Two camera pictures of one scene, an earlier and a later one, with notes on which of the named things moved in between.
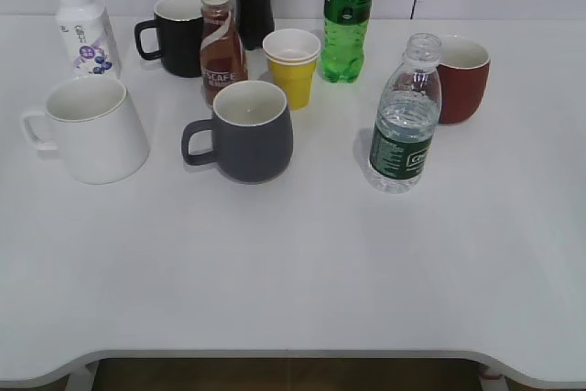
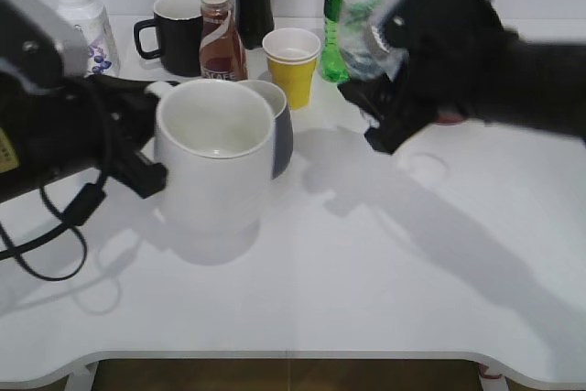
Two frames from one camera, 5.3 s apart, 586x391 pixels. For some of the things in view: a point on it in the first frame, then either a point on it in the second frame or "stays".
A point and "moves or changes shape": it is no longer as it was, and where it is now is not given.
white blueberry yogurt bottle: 87,31 stays
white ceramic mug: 92,123 moves or changes shape
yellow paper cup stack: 292,55 stays
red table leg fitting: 483,368 stays
